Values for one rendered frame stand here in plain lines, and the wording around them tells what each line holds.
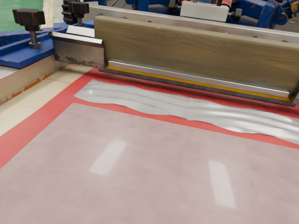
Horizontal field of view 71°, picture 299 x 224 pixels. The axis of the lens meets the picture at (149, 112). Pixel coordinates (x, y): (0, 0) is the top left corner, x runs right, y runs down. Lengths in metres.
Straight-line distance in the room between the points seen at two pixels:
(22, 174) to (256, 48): 0.34
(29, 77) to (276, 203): 0.36
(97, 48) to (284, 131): 0.32
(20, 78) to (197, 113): 0.27
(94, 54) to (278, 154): 0.31
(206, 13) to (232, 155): 0.45
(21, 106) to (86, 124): 0.10
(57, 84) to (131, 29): 0.15
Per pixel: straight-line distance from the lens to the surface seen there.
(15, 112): 0.33
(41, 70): 0.40
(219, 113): 0.33
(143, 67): 0.36
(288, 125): 0.36
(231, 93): 0.39
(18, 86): 0.37
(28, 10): 0.41
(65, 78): 0.41
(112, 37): 0.38
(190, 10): 0.64
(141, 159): 0.23
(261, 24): 1.02
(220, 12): 0.64
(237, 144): 0.29
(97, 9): 0.64
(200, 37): 0.35
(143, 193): 0.21
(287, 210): 0.25
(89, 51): 0.39
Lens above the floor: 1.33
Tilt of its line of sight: 47 degrees down
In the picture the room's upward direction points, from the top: 3 degrees clockwise
